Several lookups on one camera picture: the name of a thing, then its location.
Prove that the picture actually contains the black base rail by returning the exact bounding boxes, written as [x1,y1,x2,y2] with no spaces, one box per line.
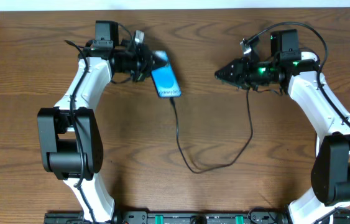
[44,208,350,224]

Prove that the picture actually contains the black USB charging cable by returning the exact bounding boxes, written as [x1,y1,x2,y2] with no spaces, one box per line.
[168,88,254,174]

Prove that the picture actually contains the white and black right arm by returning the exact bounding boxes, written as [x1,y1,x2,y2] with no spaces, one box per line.
[214,29,350,223]

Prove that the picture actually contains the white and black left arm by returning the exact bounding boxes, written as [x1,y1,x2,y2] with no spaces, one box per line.
[37,21,167,223]

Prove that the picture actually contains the blue Galaxy smartphone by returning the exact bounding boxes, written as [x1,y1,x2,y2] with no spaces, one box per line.
[152,61,182,98]

